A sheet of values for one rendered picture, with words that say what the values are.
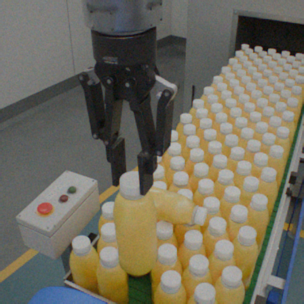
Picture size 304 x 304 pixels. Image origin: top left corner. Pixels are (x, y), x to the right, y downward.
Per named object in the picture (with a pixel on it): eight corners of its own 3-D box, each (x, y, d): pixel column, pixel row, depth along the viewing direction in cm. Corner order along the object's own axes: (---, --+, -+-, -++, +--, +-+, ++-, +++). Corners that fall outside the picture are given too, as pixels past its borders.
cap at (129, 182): (138, 199, 52) (137, 190, 51) (115, 191, 54) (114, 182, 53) (150, 184, 55) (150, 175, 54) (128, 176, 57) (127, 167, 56)
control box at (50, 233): (24, 245, 87) (14, 216, 81) (71, 197, 102) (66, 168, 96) (56, 260, 83) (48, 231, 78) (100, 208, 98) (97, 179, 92)
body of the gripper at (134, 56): (73, 30, 39) (83, 104, 45) (140, 39, 36) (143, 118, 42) (109, 14, 45) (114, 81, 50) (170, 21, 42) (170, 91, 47)
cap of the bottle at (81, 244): (94, 245, 78) (93, 239, 77) (83, 256, 75) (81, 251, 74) (81, 237, 80) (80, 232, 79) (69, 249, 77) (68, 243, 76)
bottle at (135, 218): (145, 282, 61) (142, 208, 50) (111, 267, 63) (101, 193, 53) (163, 254, 66) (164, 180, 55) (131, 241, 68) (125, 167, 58)
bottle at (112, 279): (102, 319, 82) (93, 273, 72) (100, 294, 87) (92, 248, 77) (131, 315, 83) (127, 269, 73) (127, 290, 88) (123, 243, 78)
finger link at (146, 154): (136, 68, 45) (146, 68, 45) (154, 144, 51) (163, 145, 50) (120, 80, 42) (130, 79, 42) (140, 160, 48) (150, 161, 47)
